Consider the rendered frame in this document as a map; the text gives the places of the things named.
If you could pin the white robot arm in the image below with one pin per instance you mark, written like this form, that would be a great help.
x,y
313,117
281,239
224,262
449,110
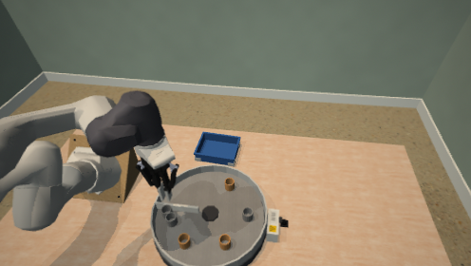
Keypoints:
x,y
47,183

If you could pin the bronze bushing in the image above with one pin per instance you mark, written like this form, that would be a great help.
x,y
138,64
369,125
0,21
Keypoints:
x,y
224,246
229,187
185,245

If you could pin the blue crate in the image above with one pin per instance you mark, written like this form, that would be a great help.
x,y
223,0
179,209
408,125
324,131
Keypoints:
x,y
217,148

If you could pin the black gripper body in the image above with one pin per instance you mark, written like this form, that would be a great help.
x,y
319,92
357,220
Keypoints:
x,y
146,164

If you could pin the grey metal ring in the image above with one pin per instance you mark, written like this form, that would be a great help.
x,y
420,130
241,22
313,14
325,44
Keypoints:
x,y
247,210
173,222
164,209

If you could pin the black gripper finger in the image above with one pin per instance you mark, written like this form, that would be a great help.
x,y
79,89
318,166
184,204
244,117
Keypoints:
x,y
155,181
168,184

